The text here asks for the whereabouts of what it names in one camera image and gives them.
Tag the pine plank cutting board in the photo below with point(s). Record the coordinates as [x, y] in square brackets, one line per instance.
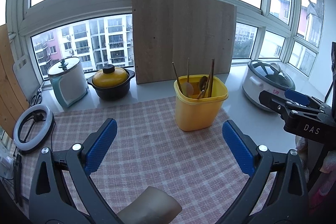
[13, 101]

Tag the pink checkered table cloth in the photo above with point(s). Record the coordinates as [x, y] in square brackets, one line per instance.
[196, 168]

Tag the beige handle grip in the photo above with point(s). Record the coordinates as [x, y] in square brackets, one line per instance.
[151, 206]

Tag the large light wooden board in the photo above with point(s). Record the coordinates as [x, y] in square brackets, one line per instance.
[173, 30]

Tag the white floral rice cooker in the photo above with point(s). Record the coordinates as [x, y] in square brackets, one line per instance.
[261, 76]

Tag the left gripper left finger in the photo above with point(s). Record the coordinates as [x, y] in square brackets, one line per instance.
[50, 200]

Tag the yellow plastic utensil container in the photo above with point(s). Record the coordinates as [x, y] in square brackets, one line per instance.
[192, 113]

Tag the clear plastic spoon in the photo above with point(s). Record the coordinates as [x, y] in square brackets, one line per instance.
[187, 89]

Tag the white ring light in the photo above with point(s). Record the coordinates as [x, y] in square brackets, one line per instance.
[41, 136]

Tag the white teal lidded pot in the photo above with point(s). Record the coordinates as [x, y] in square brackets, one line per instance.
[68, 81]

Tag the black camera box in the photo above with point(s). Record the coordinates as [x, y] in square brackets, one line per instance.
[330, 94]

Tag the right gloved hand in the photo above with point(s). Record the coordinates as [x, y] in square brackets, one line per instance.
[301, 147]

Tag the black pot yellow lid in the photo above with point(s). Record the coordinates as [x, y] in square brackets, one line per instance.
[111, 83]

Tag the white plastic cutting board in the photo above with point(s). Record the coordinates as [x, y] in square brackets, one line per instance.
[26, 77]

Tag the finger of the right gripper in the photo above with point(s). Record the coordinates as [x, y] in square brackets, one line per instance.
[274, 102]
[297, 97]

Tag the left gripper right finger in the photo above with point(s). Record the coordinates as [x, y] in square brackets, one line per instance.
[287, 201]

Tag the black handled scissors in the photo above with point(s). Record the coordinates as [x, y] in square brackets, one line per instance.
[36, 99]

